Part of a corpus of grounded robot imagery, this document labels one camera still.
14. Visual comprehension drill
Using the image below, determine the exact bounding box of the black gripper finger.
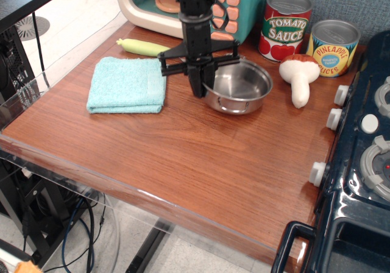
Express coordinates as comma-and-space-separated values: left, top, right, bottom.
201, 63, 216, 88
187, 65, 203, 98

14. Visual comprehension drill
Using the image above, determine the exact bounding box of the pineapple slices can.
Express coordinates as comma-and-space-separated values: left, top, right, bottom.
306, 19, 361, 77

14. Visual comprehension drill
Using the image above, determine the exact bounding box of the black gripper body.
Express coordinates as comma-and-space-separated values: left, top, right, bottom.
158, 12, 239, 76

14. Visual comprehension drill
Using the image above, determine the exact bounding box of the dark blue toy stove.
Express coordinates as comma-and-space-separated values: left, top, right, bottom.
272, 31, 389, 272

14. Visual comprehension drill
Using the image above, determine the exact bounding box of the tomato sauce can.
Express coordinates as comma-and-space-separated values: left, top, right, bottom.
258, 0, 313, 62

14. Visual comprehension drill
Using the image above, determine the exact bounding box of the toy microwave teal and cream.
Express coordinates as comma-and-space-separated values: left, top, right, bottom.
118, 0, 265, 43

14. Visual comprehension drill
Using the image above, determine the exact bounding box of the plush mushroom toy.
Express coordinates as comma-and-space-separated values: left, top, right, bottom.
279, 54, 320, 108

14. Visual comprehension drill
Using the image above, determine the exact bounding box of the silver metal pot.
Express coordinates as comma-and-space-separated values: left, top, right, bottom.
203, 58, 273, 115

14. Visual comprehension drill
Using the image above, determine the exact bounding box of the black cable under table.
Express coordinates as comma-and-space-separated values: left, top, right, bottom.
42, 193, 107, 273

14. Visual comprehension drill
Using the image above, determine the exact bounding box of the orange toy plate in microwave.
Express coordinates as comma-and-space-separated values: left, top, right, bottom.
155, 0, 180, 13

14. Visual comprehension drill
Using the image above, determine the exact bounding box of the blue cable under table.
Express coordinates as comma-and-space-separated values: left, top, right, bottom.
62, 196, 95, 273

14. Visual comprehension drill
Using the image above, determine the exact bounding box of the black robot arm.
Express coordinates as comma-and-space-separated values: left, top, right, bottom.
157, 0, 240, 98

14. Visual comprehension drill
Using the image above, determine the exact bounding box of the light blue folded towel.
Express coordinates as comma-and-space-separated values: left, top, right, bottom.
87, 57, 166, 114

